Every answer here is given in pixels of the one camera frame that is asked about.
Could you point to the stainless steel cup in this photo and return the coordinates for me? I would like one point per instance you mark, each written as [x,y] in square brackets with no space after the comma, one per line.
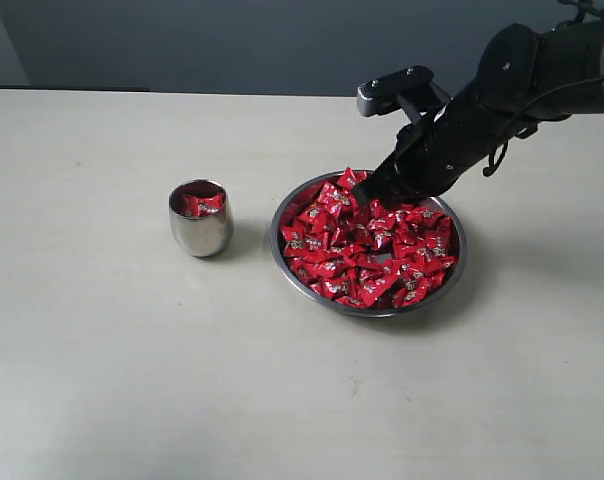
[206,236]

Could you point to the red candy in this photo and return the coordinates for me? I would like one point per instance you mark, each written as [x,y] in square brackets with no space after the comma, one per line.
[295,243]
[437,244]
[371,290]
[195,206]
[350,178]

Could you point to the red wrapped candy top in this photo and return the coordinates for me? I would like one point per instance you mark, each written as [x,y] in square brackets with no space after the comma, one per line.
[350,178]

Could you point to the stainless steel plate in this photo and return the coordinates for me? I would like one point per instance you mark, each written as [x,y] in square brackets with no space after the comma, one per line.
[350,242]

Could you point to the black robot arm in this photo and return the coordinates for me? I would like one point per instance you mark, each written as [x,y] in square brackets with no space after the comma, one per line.
[523,79]

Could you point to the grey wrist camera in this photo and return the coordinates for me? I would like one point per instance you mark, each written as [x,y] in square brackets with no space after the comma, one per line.
[380,96]

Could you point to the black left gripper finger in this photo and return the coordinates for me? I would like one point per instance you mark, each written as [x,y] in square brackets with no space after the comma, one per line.
[374,186]

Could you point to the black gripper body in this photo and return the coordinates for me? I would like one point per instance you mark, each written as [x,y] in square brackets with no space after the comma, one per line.
[465,134]

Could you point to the red wrapped candy front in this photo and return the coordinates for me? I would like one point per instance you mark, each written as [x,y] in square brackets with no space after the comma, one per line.
[371,290]

